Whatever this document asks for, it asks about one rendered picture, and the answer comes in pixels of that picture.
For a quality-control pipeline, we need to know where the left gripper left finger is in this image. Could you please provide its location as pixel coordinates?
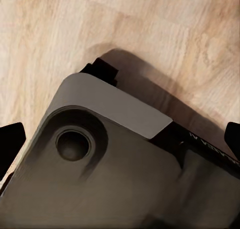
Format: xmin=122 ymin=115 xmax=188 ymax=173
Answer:
xmin=0 ymin=122 xmax=26 ymax=182

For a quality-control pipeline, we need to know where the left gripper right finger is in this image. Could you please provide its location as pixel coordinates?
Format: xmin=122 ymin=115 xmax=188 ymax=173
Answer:
xmin=224 ymin=121 xmax=240 ymax=163

